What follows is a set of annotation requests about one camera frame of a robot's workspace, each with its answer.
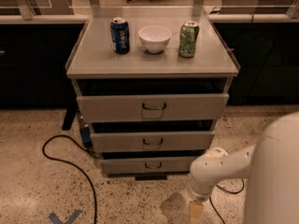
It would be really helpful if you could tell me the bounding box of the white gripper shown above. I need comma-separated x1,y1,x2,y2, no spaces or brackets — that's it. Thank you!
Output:
187,174,216,224

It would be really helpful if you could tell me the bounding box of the grey bottom drawer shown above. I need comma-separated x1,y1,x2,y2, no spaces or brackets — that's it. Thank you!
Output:
100,156,196,175

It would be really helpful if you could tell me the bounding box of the grey drawer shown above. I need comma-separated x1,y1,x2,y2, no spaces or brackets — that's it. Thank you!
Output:
91,132,214,152
100,156,196,175
77,93,229,122

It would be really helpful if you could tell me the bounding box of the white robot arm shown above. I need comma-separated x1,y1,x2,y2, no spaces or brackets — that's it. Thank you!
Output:
187,112,299,224

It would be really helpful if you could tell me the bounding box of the grey middle drawer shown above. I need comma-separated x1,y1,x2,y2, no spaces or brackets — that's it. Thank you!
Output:
91,132,214,152

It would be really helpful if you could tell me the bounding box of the grey top drawer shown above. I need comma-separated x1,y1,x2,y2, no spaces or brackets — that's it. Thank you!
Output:
77,93,229,122

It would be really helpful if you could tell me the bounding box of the grey drawer cabinet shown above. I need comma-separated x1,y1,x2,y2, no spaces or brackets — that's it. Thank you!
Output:
67,7,239,168

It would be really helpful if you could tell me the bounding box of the blue power adapter box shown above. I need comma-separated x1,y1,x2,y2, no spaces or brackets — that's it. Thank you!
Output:
79,126,93,148

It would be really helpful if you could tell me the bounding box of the blue tape cross mark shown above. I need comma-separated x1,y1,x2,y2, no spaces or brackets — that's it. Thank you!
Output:
48,208,84,224

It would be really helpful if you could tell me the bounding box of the dark lab counter right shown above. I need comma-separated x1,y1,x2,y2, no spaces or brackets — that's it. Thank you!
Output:
214,21,299,105

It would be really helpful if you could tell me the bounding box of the dark lab counter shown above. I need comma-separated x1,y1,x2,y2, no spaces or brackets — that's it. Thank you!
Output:
214,21,299,105
0,21,83,109

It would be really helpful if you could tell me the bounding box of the green soda can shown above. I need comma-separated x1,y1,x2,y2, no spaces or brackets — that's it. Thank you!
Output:
178,21,200,58

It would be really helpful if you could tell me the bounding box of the white bowl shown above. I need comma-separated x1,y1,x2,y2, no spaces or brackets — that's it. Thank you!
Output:
138,25,172,53

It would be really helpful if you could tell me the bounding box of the blue Pepsi can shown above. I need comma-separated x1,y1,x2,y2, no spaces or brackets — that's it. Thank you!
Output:
110,17,130,54

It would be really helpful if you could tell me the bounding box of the dark lab counter left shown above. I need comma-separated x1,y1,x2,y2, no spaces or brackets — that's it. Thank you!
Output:
0,21,83,109

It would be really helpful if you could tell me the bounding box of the black cable on right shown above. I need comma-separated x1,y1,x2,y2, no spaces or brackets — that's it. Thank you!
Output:
208,178,246,224

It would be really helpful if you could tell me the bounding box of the black cable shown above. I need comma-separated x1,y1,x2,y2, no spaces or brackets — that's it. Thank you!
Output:
42,134,101,224
208,178,246,224

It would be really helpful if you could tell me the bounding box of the black cable on left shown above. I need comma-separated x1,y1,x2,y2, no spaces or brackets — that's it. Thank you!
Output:
42,134,101,224

